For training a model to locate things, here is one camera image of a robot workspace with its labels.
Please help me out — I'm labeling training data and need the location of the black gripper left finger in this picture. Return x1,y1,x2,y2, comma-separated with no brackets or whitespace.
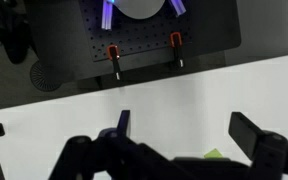
48,109,185,180

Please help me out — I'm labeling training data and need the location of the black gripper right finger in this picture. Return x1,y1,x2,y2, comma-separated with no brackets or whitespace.
228,111,288,180

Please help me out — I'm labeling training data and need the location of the lime green block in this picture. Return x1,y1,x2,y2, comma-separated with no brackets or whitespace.
203,148,224,160

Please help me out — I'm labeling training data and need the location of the black round ribbed disc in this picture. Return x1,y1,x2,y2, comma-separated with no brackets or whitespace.
29,61,66,93

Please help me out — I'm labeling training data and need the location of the orange and black clamp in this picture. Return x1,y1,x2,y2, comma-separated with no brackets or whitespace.
106,44,123,82
169,31,186,69

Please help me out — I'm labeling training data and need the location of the black perforated mounting board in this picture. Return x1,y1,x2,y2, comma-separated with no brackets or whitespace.
78,0,198,63

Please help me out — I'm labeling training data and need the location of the black robot stand platform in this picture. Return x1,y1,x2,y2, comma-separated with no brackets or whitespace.
25,0,242,90

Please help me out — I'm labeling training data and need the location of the dark bulky floor object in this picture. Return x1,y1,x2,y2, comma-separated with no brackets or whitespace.
0,0,32,65

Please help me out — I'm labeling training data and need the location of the blue lit light strip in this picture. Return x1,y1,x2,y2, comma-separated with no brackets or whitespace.
168,0,187,18
101,0,116,31

